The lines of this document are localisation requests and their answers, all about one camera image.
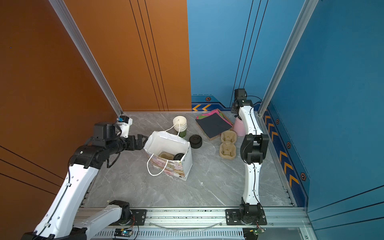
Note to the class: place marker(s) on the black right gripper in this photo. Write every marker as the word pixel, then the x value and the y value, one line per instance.
pixel 232 109

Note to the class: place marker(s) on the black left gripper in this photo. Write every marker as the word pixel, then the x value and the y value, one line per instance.
pixel 140 144

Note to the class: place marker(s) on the patterned paper gift bag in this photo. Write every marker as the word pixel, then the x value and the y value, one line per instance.
pixel 168 152

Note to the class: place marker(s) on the dark grey napkin stack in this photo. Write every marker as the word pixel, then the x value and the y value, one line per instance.
pixel 213 125

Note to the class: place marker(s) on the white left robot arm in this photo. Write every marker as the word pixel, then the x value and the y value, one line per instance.
pixel 84 165

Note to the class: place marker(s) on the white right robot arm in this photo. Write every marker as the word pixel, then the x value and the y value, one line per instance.
pixel 253 151

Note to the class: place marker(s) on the pink napkin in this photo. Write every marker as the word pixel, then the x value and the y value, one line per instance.
pixel 218 112

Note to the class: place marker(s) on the pink metal bucket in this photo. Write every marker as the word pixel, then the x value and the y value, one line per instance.
pixel 239 128

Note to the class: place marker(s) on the stack of paper cups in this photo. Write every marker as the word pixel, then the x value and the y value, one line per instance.
pixel 180 126

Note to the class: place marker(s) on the brown cardboard napkin tray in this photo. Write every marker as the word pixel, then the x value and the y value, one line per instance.
pixel 214 123

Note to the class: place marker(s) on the beige pulp cup carrier stack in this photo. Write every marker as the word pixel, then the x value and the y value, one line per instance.
pixel 227 148

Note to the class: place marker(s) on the stack of black lids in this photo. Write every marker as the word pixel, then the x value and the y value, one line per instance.
pixel 196 141

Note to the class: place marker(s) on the green circuit board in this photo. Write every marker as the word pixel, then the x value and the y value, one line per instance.
pixel 125 232

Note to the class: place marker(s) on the small circuit board right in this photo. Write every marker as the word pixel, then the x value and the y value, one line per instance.
pixel 252 233

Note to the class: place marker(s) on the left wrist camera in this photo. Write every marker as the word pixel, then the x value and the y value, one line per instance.
pixel 124 123

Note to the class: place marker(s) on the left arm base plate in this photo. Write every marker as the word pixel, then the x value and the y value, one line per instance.
pixel 137 218

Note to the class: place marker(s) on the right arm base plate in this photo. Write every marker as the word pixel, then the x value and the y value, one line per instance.
pixel 234 218

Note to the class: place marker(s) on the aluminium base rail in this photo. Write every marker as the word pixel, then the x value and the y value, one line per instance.
pixel 209 223

